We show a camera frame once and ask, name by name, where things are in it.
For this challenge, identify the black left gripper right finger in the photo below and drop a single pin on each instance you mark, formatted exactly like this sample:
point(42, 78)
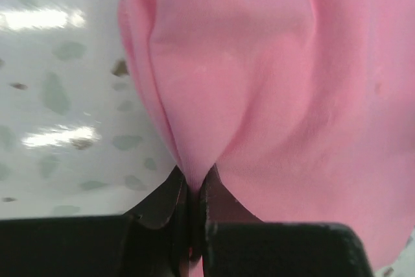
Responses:
point(234, 242)

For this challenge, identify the pink t shirt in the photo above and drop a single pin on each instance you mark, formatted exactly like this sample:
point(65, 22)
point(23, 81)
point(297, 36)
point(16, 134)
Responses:
point(305, 107)

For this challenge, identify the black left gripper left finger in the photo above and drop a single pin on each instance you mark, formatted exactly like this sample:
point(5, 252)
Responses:
point(150, 239)

